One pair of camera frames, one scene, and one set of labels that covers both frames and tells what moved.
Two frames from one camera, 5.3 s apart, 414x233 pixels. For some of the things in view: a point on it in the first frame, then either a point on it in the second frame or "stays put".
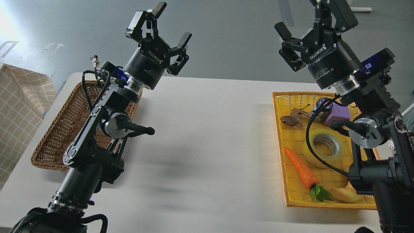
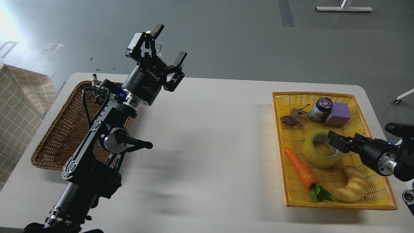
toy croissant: [347, 194] stays put
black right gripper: [330, 60] → [380, 155]
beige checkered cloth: [25, 96] stays put
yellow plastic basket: [316, 151] stays put
